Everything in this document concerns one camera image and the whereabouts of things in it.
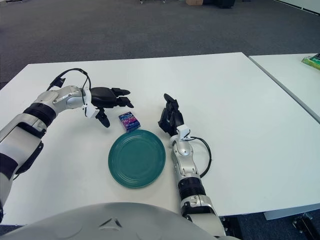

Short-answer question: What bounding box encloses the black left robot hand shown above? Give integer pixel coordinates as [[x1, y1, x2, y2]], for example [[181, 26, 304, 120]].
[[89, 86, 136, 128]]

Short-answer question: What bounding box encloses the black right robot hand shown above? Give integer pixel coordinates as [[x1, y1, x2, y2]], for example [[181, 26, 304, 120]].
[[157, 93, 186, 137]]

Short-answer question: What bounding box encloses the blue purple gum pack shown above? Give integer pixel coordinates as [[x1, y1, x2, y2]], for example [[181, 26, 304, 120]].
[[117, 111, 142, 133]]

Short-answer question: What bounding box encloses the teal green round plate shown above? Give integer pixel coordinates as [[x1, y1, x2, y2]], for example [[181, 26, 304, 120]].
[[107, 129, 167, 189]]

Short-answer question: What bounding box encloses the wheeled chair base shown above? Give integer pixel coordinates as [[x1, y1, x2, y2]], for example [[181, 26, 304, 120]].
[[139, 0, 171, 5]]

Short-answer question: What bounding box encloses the black bulky floor object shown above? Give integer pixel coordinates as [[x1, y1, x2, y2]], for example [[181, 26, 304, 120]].
[[202, 0, 236, 10]]

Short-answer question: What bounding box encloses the grey robot torso shell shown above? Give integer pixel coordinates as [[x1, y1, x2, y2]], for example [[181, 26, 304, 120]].
[[0, 201, 218, 240]]

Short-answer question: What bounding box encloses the green cardboard box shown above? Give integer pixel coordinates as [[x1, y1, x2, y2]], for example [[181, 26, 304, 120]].
[[301, 52, 320, 70]]

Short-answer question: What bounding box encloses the black metal caster foot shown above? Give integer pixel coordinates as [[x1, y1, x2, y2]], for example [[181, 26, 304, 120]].
[[292, 212, 320, 233]]

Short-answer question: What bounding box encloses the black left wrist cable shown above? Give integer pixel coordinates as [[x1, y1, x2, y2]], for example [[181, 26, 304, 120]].
[[46, 67, 92, 106]]

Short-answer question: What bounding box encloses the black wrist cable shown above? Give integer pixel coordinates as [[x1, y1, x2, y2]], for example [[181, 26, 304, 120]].
[[46, 67, 92, 106], [189, 136, 213, 179]]

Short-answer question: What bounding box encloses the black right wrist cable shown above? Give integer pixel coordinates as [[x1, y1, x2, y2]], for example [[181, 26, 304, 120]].
[[189, 136, 213, 179]]

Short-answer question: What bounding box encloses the black metal stand frame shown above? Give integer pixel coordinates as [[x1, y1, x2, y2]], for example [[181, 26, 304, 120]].
[[219, 215, 242, 240]]

